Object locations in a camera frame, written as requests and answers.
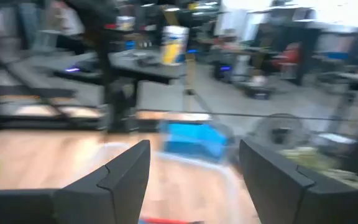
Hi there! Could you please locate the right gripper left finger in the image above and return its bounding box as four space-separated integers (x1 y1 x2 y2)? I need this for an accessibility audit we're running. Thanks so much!
53 139 152 224

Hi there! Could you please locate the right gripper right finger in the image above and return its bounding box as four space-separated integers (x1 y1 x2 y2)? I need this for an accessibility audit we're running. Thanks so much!
239 139 358 224

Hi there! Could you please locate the red dish brush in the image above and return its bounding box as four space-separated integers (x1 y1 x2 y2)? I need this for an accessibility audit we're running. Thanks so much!
143 217 203 224

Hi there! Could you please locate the tall clear plastic bin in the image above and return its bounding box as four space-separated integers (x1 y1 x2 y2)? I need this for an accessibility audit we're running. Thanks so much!
73 141 248 224

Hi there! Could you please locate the blue sponge with dark backing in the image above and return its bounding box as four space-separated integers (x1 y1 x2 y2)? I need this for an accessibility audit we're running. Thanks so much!
163 121 229 162

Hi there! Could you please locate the black floor fan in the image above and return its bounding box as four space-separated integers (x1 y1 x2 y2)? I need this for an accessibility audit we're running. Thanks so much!
249 113 312 150

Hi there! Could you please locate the shallow clear plastic bin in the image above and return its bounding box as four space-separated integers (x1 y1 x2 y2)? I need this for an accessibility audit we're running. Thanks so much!
158 118 241 166

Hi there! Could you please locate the black side table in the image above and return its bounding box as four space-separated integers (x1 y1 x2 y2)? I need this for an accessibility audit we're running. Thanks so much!
53 48 188 86

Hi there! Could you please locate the red chair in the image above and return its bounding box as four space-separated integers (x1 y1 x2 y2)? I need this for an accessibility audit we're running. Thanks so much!
272 42 303 80

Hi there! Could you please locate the yellow roll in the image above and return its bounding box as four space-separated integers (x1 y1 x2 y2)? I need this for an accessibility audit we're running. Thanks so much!
160 25 190 66

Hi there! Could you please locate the black aluminium table frame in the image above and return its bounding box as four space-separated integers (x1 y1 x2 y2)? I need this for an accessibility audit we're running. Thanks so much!
0 93 214 133

